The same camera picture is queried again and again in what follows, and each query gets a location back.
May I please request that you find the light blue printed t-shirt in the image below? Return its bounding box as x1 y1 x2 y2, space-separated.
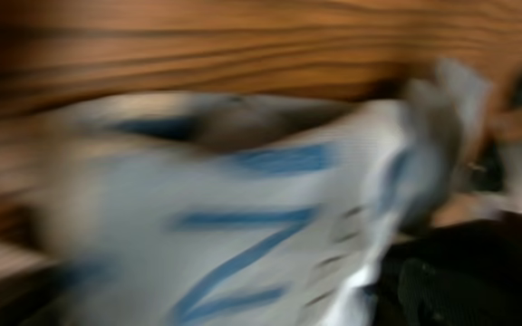
42 58 490 326

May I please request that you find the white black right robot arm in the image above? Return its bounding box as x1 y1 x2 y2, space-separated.
469 72 522 214

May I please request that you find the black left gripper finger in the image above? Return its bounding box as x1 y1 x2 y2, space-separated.
372 216 522 326

